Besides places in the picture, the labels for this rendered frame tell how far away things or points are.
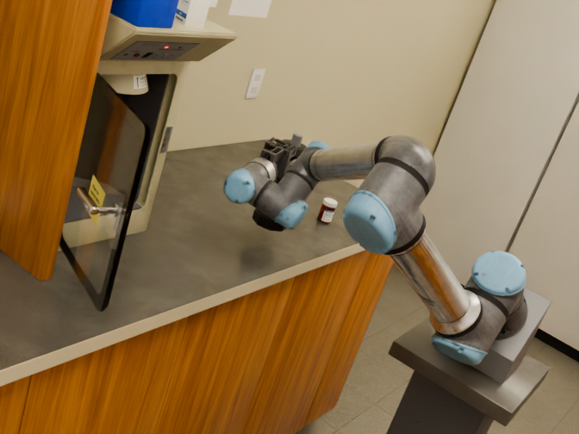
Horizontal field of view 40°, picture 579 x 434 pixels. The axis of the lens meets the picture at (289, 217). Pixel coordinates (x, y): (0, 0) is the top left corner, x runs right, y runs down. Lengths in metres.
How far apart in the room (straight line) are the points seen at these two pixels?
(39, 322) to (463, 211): 3.33
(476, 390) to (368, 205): 0.63
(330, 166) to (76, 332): 0.64
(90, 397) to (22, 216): 0.41
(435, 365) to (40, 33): 1.15
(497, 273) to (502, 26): 2.83
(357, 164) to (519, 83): 2.85
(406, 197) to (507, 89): 3.04
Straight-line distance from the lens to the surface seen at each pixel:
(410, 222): 1.51
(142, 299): 1.79
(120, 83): 1.84
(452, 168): 4.63
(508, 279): 1.81
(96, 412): 1.86
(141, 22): 1.62
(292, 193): 1.83
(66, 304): 1.72
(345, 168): 1.72
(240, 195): 1.83
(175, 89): 1.93
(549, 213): 4.48
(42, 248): 1.75
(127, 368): 1.84
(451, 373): 1.95
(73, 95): 1.62
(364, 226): 1.48
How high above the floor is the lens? 1.85
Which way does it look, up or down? 22 degrees down
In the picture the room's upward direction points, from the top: 19 degrees clockwise
